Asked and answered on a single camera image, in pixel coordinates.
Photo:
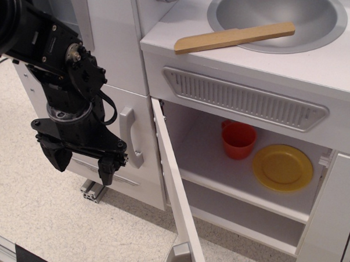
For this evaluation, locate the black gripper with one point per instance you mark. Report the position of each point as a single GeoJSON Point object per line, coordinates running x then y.
{"type": "Point", "coordinates": [88, 136]}

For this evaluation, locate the white cabinet door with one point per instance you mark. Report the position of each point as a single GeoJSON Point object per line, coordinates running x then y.
{"type": "Point", "coordinates": [327, 238]}
{"type": "Point", "coordinates": [176, 192]}

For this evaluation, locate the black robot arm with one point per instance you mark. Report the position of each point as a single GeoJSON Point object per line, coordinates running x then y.
{"type": "Point", "coordinates": [72, 83]}

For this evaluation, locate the white toy kitchen cabinet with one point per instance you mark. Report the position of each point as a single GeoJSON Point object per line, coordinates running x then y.
{"type": "Point", "coordinates": [134, 40]}

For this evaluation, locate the aluminium extrusion profile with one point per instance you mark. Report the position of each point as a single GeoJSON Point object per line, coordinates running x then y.
{"type": "Point", "coordinates": [93, 191]}

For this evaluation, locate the wooden spatula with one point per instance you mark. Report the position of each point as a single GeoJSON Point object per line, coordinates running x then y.
{"type": "Point", "coordinates": [228, 38]}

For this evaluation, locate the red plastic cup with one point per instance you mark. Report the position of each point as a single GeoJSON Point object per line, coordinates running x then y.
{"type": "Point", "coordinates": [238, 139]}

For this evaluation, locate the yellow plastic plate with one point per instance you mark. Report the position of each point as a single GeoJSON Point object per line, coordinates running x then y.
{"type": "Point", "coordinates": [282, 168]}

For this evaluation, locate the grey vent grille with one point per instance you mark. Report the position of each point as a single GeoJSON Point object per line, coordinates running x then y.
{"type": "Point", "coordinates": [270, 107]}

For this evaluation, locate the grey metal sink bowl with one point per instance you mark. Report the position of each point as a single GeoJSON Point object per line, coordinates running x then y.
{"type": "Point", "coordinates": [317, 22]}

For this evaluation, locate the grey fridge door handle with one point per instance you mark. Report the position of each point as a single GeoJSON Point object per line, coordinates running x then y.
{"type": "Point", "coordinates": [127, 119]}

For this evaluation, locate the grey door handle on left door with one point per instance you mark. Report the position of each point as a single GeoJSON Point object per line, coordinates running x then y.
{"type": "Point", "coordinates": [180, 253]}

